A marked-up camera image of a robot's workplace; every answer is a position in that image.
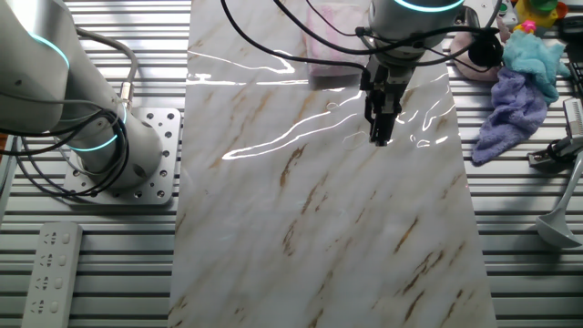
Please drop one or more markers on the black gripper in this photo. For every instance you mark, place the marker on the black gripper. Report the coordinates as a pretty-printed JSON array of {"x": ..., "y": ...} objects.
[{"x": 388, "y": 89}]

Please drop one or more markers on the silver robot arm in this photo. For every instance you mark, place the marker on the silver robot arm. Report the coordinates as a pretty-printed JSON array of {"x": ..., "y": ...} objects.
[{"x": 36, "y": 68}]

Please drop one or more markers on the pink plush cloth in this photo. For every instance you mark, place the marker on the pink plush cloth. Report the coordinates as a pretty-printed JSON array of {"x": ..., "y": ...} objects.
[{"x": 464, "y": 64}]

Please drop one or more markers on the marble patterned mat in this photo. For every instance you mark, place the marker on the marble patterned mat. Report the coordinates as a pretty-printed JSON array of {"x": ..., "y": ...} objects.
[{"x": 296, "y": 228}]

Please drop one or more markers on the purple towel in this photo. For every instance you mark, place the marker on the purple towel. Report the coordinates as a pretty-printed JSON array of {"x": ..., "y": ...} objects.
[{"x": 512, "y": 118}]

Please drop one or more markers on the teal fluffy towel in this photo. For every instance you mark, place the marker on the teal fluffy towel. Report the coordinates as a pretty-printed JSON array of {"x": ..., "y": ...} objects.
[{"x": 533, "y": 59}]

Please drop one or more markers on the pink and yellow toy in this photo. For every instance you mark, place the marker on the pink and yellow toy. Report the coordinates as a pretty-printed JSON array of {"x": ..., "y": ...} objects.
[{"x": 528, "y": 26}]

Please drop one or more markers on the yellow duck toy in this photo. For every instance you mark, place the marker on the yellow duck toy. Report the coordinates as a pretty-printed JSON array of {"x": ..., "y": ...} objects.
[{"x": 537, "y": 13}]

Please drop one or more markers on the silver electric shaver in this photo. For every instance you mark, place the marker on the silver electric shaver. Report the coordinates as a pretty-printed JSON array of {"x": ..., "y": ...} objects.
[{"x": 575, "y": 116}]

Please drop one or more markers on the black box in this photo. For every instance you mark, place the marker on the black box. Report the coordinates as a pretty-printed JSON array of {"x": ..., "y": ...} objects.
[{"x": 571, "y": 28}]

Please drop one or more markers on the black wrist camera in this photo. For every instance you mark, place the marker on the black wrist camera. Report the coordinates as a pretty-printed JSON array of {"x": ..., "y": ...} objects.
[{"x": 485, "y": 51}]

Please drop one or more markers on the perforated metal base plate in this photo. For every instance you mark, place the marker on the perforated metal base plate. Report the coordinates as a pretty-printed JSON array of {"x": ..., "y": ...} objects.
[{"x": 166, "y": 159}]

